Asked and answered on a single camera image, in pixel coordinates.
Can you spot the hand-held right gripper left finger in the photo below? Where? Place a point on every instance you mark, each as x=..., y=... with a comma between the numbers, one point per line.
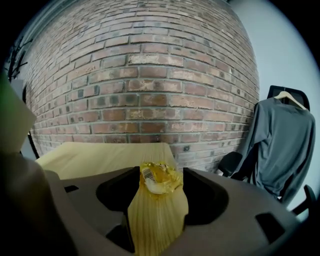
x=87, y=200

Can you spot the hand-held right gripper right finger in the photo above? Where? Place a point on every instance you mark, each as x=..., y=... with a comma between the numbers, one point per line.
x=237, y=212

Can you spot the yellow wrapper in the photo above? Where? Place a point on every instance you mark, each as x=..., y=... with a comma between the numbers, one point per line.
x=165, y=175

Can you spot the light wooden board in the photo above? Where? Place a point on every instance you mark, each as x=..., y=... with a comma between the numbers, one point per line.
x=100, y=157

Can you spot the black office chair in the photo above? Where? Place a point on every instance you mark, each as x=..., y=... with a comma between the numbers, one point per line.
x=230, y=162

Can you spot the black coat rack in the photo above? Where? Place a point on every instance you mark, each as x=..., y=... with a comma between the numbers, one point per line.
x=33, y=147

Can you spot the grey garment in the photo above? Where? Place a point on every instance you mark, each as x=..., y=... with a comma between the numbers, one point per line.
x=282, y=140

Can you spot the wooden clothes hanger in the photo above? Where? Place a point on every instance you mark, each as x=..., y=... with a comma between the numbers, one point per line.
x=283, y=93

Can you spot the grey cabinet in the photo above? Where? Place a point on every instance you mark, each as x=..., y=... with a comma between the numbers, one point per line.
x=18, y=88

